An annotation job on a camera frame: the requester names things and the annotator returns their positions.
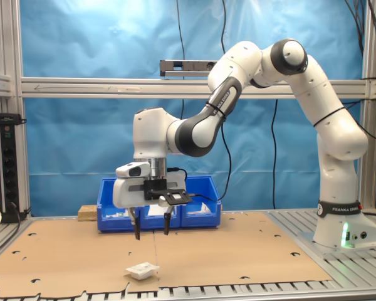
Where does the white printed gauze packet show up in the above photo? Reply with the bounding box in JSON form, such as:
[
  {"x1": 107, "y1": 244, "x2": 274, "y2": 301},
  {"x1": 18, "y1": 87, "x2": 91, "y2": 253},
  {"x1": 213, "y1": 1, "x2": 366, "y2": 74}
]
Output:
[{"x1": 125, "y1": 261, "x2": 160, "y2": 280}]

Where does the blue bin with masks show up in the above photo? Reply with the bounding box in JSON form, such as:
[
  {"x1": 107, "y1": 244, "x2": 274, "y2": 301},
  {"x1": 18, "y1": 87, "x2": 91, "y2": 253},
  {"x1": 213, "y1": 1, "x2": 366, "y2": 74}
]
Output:
[{"x1": 138, "y1": 187, "x2": 182, "y2": 231}]

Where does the surgical face mask stack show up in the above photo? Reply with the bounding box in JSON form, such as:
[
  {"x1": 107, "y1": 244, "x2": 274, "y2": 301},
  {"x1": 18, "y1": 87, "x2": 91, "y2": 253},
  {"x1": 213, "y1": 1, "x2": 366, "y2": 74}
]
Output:
[{"x1": 147, "y1": 205, "x2": 176, "y2": 217}]

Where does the blue bin with syringe packets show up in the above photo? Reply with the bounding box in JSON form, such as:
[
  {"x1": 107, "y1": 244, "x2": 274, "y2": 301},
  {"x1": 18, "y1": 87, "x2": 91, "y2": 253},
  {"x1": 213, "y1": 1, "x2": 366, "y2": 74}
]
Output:
[{"x1": 97, "y1": 177, "x2": 142, "y2": 233}]

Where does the blue bin with gauze packets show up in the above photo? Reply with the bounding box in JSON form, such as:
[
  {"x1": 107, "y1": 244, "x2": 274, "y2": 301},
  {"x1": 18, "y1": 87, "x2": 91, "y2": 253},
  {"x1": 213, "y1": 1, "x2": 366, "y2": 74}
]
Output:
[{"x1": 176, "y1": 176, "x2": 222, "y2": 229}]

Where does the Fuhrmann bandage packet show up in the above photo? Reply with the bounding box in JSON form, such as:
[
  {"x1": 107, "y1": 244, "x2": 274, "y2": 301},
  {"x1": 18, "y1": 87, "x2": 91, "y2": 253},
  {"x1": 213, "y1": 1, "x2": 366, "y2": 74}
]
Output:
[{"x1": 200, "y1": 202, "x2": 219, "y2": 216}]

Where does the chipboard wood plank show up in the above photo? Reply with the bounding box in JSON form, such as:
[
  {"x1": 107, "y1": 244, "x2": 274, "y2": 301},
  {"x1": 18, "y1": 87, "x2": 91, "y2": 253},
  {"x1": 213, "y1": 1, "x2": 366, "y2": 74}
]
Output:
[{"x1": 77, "y1": 205, "x2": 100, "y2": 223}]

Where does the brown cardboard sheet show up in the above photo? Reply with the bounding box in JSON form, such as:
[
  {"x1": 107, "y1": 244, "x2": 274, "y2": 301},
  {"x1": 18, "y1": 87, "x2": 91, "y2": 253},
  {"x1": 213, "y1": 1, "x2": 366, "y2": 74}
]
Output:
[
  {"x1": 0, "y1": 218, "x2": 160, "y2": 299},
  {"x1": 153, "y1": 211, "x2": 333, "y2": 288}
]

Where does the aluminium cross beam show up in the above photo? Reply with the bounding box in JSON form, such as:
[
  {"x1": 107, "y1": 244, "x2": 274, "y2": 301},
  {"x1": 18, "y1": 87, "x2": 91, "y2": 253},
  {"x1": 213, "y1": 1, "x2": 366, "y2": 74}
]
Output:
[{"x1": 20, "y1": 77, "x2": 376, "y2": 100}]

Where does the black power strip tower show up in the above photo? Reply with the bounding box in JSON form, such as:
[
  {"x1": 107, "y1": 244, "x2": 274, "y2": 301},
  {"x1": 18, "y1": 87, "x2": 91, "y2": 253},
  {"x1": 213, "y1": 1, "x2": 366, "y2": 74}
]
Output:
[{"x1": 0, "y1": 124, "x2": 20, "y2": 224}]

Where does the black box atop power strips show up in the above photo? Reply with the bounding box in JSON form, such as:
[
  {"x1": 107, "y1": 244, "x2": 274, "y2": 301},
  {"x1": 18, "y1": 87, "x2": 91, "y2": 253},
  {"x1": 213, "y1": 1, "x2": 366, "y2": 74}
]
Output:
[{"x1": 0, "y1": 113, "x2": 22, "y2": 126}]

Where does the black gripper camera mount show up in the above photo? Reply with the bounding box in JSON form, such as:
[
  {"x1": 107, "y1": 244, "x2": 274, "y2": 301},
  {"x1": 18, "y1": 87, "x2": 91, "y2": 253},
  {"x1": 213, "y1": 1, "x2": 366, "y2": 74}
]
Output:
[{"x1": 143, "y1": 178, "x2": 194, "y2": 207}]

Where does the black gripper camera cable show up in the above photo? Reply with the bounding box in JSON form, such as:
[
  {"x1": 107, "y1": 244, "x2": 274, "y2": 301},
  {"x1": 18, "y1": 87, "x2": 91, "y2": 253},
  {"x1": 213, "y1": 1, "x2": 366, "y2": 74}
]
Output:
[{"x1": 167, "y1": 106, "x2": 233, "y2": 201}]

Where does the black plug with cable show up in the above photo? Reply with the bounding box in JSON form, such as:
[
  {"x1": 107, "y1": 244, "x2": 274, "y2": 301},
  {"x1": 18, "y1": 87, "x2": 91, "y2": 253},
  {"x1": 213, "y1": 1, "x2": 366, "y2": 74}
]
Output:
[{"x1": 0, "y1": 202, "x2": 31, "y2": 261}]

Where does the black hanging cable with plug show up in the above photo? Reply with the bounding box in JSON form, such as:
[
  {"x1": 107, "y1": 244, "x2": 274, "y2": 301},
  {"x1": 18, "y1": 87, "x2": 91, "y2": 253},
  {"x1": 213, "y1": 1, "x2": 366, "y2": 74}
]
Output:
[{"x1": 175, "y1": 0, "x2": 186, "y2": 120}]

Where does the aluminium frame post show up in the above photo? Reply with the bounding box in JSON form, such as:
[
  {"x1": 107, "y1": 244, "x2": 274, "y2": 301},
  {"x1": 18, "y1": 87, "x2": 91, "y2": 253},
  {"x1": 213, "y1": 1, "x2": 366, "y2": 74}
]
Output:
[
  {"x1": 0, "y1": 0, "x2": 31, "y2": 217},
  {"x1": 358, "y1": 0, "x2": 376, "y2": 210}
]

